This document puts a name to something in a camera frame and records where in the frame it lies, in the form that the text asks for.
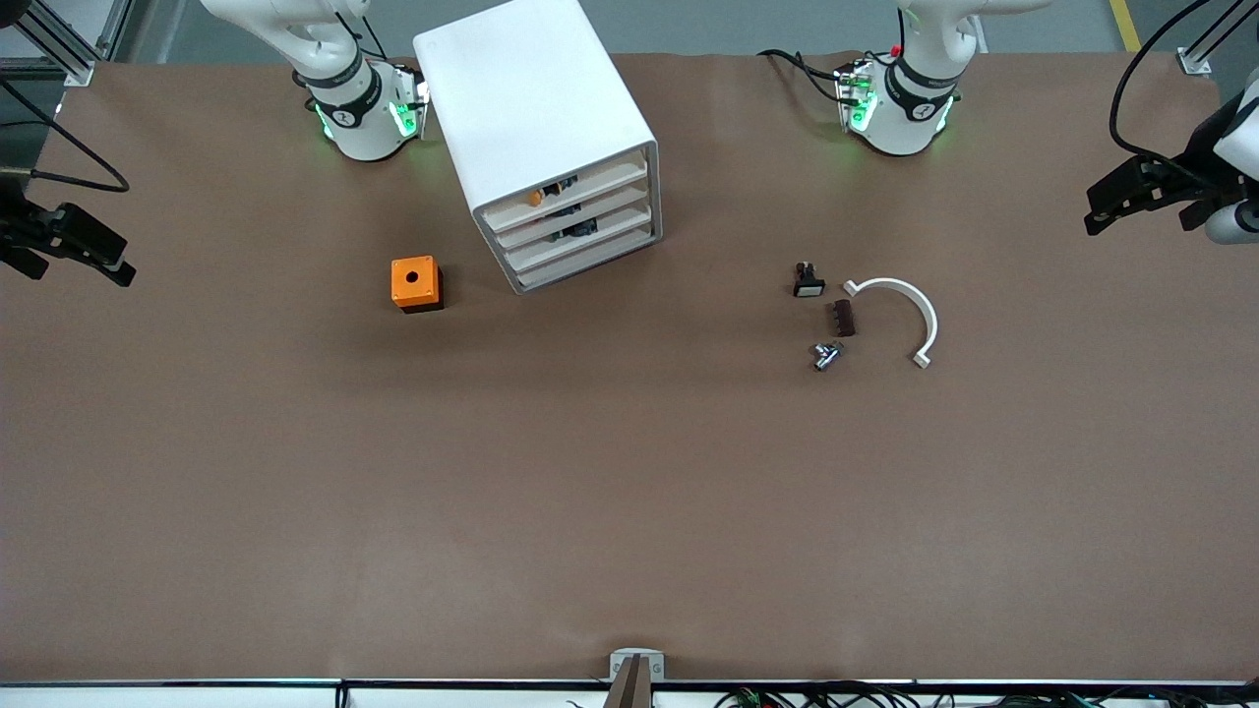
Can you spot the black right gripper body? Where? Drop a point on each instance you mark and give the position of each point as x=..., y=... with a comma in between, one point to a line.
x=12, y=232

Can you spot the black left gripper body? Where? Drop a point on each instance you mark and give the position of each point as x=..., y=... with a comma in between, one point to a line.
x=1191, y=168

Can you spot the orange mushroom push button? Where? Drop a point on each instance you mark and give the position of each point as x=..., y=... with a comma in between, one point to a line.
x=536, y=198

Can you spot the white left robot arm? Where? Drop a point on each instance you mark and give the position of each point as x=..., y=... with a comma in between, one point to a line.
x=900, y=113

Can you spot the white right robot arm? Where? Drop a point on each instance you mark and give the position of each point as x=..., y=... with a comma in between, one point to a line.
x=359, y=118

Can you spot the brown terminal block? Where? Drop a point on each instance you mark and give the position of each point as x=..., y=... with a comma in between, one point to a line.
x=841, y=318

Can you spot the silver metal fitting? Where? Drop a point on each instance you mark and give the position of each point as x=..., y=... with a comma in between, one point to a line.
x=825, y=355

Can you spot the brown table mat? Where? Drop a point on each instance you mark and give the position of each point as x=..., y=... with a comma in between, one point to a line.
x=629, y=492

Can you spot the aluminium frame profile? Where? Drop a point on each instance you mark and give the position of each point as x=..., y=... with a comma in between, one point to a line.
x=59, y=44
x=1205, y=49

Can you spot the white curved plastic bracket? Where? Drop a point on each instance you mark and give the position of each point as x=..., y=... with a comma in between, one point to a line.
x=920, y=305

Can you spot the orange button enclosure box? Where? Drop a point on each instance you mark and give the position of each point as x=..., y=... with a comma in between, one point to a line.
x=413, y=280

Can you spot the black white push switch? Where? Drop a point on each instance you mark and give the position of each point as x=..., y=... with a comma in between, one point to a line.
x=808, y=283

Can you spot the black table edge rail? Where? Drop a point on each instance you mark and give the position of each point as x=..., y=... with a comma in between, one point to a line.
x=197, y=682

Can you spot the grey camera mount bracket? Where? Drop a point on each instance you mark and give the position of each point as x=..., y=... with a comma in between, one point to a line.
x=620, y=661

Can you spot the brown camera post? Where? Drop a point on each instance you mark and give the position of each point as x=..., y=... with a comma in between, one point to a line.
x=629, y=688

